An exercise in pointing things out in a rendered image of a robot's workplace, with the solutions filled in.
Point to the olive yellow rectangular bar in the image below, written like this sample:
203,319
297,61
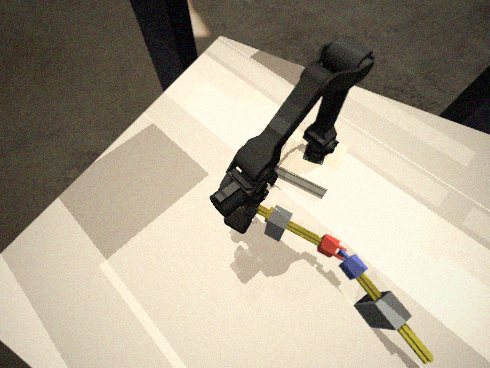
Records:
278,219

